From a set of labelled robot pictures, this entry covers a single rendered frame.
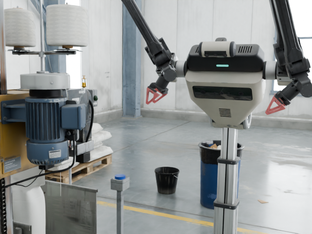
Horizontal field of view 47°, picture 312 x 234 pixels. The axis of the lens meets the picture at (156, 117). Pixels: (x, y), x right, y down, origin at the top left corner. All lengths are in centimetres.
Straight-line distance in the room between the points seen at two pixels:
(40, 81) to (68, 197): 111
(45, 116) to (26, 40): 41
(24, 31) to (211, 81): 88
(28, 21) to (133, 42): 876
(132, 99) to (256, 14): 406
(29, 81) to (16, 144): 29
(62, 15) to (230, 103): 92
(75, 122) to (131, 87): 904
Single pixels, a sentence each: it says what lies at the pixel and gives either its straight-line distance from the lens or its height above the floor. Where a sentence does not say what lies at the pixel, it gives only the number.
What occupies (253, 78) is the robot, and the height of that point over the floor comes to 140.
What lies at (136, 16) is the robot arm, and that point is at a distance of 164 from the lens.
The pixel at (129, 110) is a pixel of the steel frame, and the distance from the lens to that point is 1044.
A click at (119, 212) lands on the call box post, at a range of 207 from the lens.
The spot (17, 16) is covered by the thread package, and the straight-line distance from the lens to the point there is 164.
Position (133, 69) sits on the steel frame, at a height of 139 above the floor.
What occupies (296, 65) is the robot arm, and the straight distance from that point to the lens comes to 151.
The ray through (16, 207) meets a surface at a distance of 202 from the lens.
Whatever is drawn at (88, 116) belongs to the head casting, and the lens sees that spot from 186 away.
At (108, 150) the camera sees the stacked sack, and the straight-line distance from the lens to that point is 533.
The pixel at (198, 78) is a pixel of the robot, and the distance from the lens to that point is 181.
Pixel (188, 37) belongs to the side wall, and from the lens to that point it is 996.
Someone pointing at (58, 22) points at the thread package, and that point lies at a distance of 146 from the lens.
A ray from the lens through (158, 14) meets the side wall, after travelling 1037.
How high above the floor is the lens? 145
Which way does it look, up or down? 8 degrees down
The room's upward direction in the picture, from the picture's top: 1 degrees clockwise
